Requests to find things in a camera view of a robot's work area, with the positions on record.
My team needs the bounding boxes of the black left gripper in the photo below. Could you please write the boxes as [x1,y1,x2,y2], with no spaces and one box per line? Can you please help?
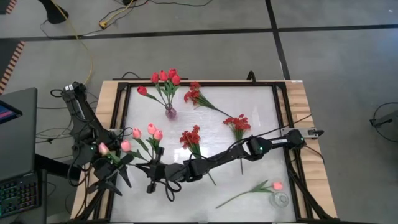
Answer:
[88,154,135,197]

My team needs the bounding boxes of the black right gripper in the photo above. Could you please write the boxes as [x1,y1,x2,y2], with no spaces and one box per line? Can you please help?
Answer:
[136,147,187,194]

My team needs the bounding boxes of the red small-blossom flower bunch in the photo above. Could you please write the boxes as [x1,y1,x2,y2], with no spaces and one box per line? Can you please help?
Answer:
[183,81,234,119]
[179,125,217,187]
[223,114,251,175]

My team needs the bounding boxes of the purple glass vase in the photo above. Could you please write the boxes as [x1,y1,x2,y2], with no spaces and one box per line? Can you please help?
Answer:
[164,104,177,121]

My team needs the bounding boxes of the clear glass vase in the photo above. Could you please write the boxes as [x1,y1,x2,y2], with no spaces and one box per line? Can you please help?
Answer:
[269,192,290,208]

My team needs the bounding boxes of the black desk base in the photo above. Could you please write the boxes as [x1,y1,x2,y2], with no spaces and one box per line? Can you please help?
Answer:
[34,154,82,181]

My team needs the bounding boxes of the backlit black keyboard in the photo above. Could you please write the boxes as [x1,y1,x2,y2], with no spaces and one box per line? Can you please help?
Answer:
[0,172,42,220]

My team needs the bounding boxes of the laptop computer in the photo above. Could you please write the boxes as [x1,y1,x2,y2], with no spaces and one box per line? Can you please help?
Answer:
[0,87,47,224]

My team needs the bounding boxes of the pink tulip stems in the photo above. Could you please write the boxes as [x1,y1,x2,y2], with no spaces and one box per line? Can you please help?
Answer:
[74,80,335,224]

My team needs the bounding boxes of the computer monitor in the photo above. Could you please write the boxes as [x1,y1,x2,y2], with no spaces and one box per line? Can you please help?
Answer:
[0,100,24,126]

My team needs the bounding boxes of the large black striped-edge mat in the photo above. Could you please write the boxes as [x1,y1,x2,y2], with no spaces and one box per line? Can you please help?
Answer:
[0,39,26,96]

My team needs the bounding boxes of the black stand foot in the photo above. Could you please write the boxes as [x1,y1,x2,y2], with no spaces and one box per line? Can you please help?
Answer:
[37,0,70,25]

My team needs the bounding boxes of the small black striped-edge mat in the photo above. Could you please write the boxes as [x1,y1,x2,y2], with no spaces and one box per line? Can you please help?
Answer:
[0,0,19,16]

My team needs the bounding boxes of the grey stand base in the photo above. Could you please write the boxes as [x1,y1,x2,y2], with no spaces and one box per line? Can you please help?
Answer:
[369,109,398,138]

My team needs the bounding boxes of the long yellow cable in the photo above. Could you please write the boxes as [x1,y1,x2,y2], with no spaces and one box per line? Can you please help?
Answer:
[50,0,94,85]

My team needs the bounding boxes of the yellow cable with plug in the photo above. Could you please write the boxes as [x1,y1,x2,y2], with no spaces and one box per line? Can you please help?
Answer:
[98,0,135,29]

